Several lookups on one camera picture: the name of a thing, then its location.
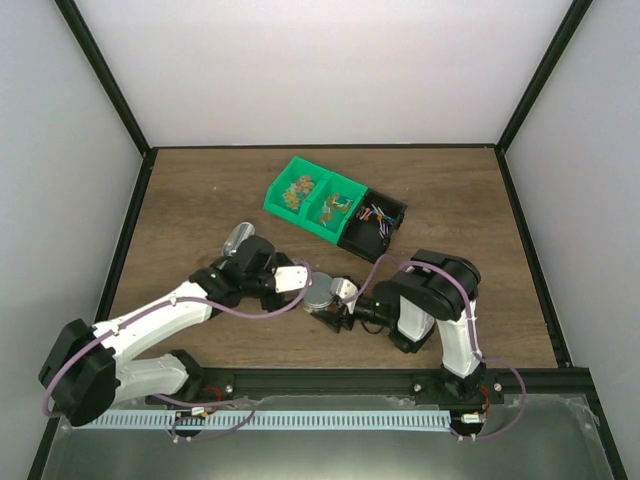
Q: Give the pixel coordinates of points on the black bin with lollipops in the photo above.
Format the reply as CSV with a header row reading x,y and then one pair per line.
x,y
369,229

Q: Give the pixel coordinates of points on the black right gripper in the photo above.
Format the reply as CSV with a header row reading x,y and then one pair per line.
x,y
335,322

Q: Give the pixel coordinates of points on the green bin with lollipops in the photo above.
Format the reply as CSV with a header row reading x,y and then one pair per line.
x,y
330,205

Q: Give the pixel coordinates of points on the clear plastic jar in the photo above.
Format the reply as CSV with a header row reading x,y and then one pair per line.
x,y
326,310

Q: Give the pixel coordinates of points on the green bin with star candies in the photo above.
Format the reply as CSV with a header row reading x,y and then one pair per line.
x,y
288,195

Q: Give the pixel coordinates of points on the silver metal scoop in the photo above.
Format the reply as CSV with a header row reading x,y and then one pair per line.
x,y
238,235

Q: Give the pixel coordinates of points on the silver metal jar lid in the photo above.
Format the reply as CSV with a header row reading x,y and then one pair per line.
x,y
318,295

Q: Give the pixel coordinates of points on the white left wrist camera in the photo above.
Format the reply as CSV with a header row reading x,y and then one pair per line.
x,y
291,278

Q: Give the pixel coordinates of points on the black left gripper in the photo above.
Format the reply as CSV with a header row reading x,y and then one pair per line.
x,y
278,303

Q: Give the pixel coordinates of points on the light blue slotted strip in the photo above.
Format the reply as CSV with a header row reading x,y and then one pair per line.
x,y
269,420

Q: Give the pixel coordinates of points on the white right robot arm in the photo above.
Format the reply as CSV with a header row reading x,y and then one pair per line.
x,y
433,291

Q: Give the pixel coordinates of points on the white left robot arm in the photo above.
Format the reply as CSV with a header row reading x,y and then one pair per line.
x,y
91,368

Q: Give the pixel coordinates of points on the black front mounting rail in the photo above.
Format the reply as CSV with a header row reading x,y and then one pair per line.
x,y
425,386

